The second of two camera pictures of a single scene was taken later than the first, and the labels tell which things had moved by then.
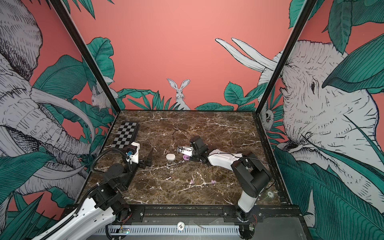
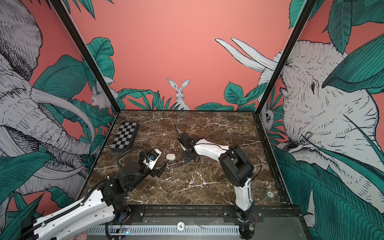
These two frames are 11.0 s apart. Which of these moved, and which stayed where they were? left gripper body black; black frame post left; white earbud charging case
Moved: left gripper body black
Stayed: black frame post left; white earbud charging case
